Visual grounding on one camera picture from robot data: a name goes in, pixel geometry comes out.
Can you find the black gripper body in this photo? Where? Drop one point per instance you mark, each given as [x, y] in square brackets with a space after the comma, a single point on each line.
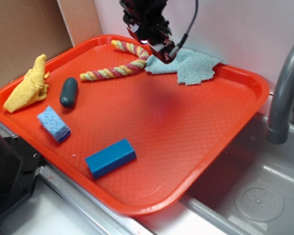
[145, 22]

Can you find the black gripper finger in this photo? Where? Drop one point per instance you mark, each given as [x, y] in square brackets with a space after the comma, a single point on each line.
[165, 53]

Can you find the light blue cloth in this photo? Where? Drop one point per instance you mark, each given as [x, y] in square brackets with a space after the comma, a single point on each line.
[192, 68]

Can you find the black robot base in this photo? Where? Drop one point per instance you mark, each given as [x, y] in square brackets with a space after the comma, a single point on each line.
[19, 167]

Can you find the yellow cloth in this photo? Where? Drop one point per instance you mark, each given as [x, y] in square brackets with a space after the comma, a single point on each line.
[31, 89]

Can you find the red plastic tray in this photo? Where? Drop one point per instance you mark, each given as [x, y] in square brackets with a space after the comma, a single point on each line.
[177, 131]

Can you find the dark green oval soap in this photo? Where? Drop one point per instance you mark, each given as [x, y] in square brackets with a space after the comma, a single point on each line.
[68, 93]

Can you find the blue rectangular block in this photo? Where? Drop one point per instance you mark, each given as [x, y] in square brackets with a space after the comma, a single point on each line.
[110, 158]

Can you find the brown cardboard panel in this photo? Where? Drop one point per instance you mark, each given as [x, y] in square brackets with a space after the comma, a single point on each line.
[29, 28]

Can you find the light blue sponge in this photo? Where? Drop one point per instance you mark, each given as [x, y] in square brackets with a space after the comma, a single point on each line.
[53, 123]

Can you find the grey sink faucet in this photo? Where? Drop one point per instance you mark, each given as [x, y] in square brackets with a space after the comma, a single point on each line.
[281, 113]

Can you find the grey plastic sink basin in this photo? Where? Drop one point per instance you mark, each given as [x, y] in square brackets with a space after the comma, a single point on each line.
[247, 190]

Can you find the multicolour twisted rope toy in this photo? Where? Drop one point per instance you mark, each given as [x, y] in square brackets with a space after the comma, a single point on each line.
[123, 70]

